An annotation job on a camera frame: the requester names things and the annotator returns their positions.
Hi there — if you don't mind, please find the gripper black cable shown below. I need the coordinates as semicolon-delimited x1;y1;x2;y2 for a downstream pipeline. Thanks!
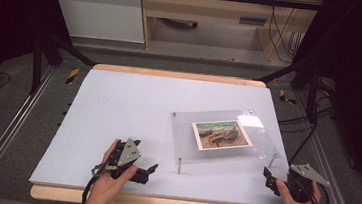
81;162;111;204
284;121;337;204

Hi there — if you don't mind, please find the light wooden desk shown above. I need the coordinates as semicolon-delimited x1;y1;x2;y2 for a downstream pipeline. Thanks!
132;0;325;67

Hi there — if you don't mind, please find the black hanging cable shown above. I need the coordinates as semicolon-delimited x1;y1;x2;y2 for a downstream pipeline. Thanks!
265;4;309;65

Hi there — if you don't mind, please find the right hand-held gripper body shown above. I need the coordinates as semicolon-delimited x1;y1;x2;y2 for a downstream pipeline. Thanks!
263;160;333;204

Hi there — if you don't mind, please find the yellow clamp right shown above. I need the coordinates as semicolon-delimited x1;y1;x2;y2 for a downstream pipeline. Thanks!
277;88;299;106

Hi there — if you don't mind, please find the black floor cable bundle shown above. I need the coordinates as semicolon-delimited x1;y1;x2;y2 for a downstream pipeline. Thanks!
278;91;337;138

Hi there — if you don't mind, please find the white table board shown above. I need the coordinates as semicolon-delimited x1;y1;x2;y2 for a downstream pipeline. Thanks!
28;63;302;204

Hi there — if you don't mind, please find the thin black floor cable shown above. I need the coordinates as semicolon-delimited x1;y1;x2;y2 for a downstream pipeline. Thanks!
0;71;12;93

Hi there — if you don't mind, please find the clear acrylic photo frame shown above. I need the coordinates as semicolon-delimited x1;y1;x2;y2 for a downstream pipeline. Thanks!
164;101;286;185

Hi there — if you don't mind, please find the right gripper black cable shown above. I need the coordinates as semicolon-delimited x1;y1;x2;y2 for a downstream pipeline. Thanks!
284;121;337;204

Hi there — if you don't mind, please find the white cabinet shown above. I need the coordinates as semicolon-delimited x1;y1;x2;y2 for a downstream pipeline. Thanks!
42;0;150;44

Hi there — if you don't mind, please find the yellow clamp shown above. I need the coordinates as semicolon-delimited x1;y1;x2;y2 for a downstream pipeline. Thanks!
65;67;81;86
277;88;299;106

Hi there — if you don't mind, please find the aluminium floor rail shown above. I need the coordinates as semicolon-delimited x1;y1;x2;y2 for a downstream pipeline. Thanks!
284;90;362;204
0;60;57;204

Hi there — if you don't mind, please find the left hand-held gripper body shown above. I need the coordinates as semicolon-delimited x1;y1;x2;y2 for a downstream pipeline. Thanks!
90;135;153;185

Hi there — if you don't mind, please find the person's left hand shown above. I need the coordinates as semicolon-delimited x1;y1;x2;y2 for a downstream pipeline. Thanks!
84;136;142;204

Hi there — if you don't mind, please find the yellow clamp left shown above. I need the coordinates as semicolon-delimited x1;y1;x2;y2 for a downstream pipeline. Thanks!
65;67;81;86

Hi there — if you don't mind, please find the painted boats picture card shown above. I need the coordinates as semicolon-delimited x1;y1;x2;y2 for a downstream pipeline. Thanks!
189;115;255;156

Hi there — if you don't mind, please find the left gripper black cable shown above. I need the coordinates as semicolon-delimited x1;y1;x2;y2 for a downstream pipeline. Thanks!
81;162;111;204

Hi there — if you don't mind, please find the black metal stand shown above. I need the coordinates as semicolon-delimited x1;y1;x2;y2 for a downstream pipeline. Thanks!
253;53;324;125
28;31;100;102

